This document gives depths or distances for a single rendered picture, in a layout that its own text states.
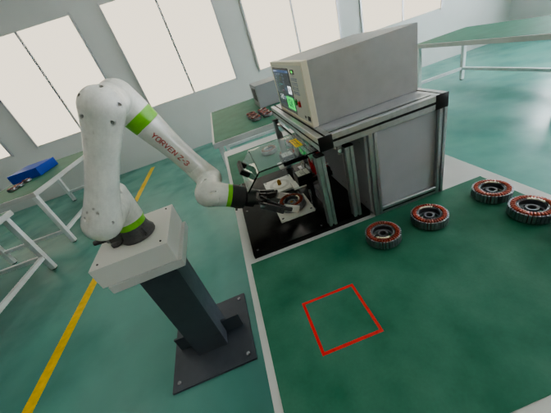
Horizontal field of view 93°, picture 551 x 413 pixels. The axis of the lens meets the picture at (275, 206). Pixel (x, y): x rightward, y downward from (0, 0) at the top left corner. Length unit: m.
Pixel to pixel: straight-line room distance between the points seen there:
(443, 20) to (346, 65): 6.64
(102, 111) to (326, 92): 0.66
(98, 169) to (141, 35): 4.91
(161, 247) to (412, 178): 1.01
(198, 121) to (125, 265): 4.76
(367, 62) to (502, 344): 0.81
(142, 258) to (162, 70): 4.80
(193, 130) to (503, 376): 5.62
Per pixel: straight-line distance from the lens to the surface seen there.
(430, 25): 7.35
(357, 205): 1.02
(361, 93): 0.99
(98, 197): 1.02
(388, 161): 0.99
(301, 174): 1.07
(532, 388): 0.75
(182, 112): 5.77
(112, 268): 1.27
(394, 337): 0.74
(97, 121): 0.91
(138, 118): 1.06
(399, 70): 1.05
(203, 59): 5.68
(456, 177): 1.28
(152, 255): 1.20
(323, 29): 6.13
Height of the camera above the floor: 1.39
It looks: 31 degrees down
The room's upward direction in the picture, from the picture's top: 19 degrees counter-clockwise
